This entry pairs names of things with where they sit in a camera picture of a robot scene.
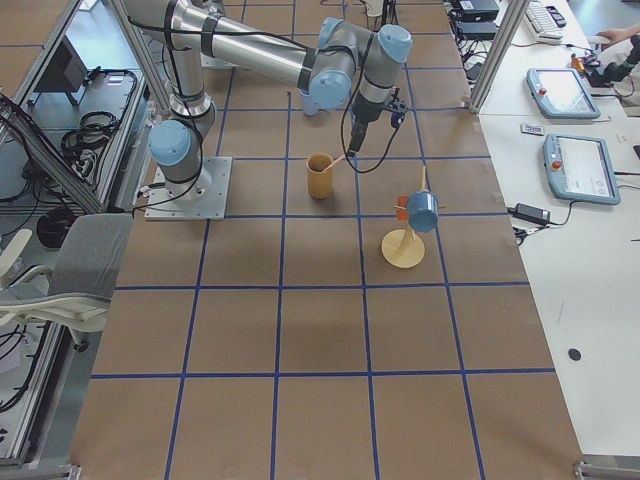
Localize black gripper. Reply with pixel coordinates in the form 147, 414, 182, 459
346, 103, 381, 158

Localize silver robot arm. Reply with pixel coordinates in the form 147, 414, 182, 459
124, 1, 413, 159

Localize bamboo chopstick holder cup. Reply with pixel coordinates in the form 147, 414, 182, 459
306, 152, 334, 200

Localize dark blue hanging cup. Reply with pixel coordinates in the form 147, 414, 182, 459
406, 190, 439, 233

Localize wooden cup tree stand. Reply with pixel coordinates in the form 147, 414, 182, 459
381, 166, 431, 269

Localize person's hand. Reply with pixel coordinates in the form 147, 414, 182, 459
597, 29, 632, 46

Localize lower white mug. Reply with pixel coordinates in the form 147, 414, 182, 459
362, 0, 384, 19

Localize small black power brick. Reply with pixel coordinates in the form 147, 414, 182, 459
509, 203, 551, 226

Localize upper teach pendant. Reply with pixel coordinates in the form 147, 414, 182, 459
526, 68, 601, 120

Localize teach pendant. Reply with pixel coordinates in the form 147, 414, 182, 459
526, 68, 601, 120
543, 134, 621, 205

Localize white keyboard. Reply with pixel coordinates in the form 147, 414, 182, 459
523, 1, 564, 45

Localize lower teach pendant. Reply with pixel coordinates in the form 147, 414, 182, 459
543, 134, 621, 205

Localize grey office chair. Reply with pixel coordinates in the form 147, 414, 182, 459
1, 213, 133, 352

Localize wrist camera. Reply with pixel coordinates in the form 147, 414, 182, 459
387, 87, 407, 129

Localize aluminium frame post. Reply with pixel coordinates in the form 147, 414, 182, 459
468, 0, 529, 114

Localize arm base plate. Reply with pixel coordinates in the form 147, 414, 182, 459
144, 156, 233, 221

